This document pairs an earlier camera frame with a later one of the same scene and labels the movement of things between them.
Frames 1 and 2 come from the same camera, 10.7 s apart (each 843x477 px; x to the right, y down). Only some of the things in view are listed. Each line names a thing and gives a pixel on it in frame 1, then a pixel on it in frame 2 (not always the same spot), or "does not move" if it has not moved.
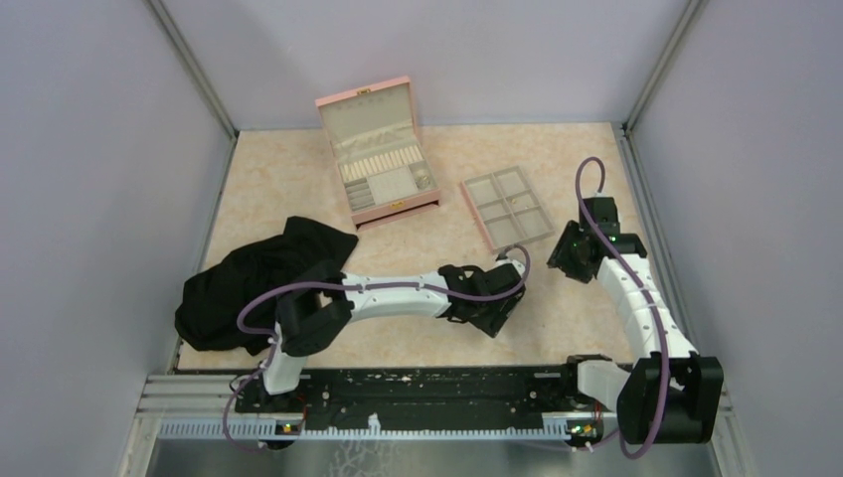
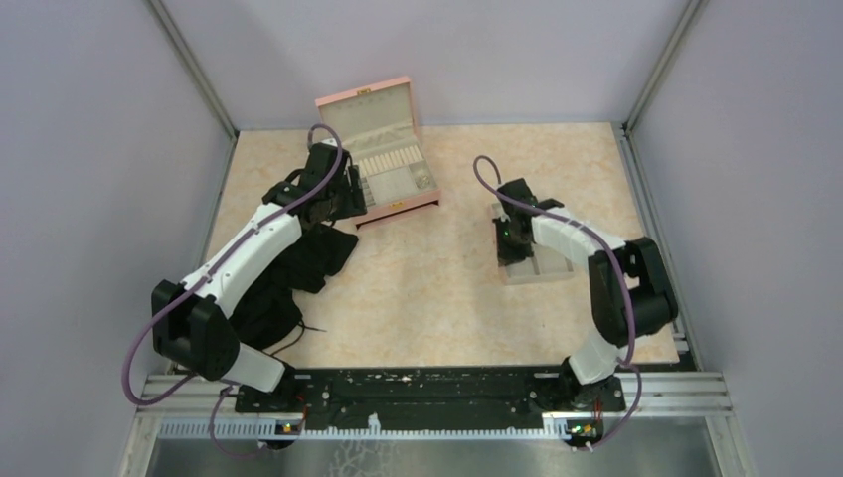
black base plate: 421,396 does not move
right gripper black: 560,257 to 506,254
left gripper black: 492,323 to 354,200
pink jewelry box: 384,167 does not move
